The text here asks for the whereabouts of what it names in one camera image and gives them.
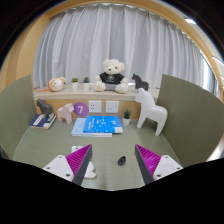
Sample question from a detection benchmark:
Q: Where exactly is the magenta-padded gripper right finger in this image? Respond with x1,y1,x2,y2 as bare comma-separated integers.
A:
134,144,183,186

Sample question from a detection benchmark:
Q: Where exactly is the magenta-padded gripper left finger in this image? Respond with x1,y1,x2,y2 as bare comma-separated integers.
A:
43,144,94,187

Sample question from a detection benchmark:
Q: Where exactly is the small black charger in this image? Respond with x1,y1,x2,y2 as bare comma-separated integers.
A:
117,155,127,166

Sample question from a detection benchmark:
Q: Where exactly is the light blue book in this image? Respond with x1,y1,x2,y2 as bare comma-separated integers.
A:
70,117,114,138

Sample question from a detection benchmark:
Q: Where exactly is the dark blue book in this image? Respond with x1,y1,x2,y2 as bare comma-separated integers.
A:
29,113,58,130

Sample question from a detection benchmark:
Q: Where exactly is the green divider panel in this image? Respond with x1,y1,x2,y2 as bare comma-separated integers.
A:
0,74,38,160
156,73,224,168

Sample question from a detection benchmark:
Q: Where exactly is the pink horse figurine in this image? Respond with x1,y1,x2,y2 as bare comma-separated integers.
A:
56,102,75,125

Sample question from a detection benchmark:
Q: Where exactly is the large white horse figurine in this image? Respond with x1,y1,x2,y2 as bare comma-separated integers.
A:
134,87,168,137

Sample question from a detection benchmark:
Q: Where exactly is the small potted plant white pot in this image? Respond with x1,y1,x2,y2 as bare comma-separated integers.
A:
82,76,91,91
121,108,132,127
70,77,80,90

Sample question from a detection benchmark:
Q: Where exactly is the grey horse figurine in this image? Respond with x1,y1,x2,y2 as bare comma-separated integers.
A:
36,98,54,118

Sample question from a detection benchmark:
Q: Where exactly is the bright blue book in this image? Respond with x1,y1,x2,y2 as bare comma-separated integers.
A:
82,115,124,135

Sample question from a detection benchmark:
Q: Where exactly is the purple round number sign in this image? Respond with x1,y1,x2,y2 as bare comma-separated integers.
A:
73,101,90,118

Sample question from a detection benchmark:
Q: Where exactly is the wooden window ledge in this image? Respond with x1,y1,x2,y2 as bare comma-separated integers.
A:
33,83,161,121

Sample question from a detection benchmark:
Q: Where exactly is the cream and orange plush toy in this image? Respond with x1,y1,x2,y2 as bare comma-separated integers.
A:
38,76,67,93

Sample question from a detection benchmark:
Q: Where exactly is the black horse figurine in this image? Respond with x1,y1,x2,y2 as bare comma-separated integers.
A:
131,73,150,92

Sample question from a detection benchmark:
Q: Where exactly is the cream teddy bear black shirt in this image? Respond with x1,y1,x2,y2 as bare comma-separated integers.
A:
92,58,129,94

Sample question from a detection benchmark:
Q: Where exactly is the white grey curtain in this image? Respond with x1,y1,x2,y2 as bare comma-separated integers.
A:
32,3,214,91

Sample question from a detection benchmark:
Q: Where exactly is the ceiling light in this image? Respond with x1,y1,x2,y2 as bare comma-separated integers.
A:
184,17,198,26

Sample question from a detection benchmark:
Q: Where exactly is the white wall socket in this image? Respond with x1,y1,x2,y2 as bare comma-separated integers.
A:
105,100,120,114
88,100,103,114

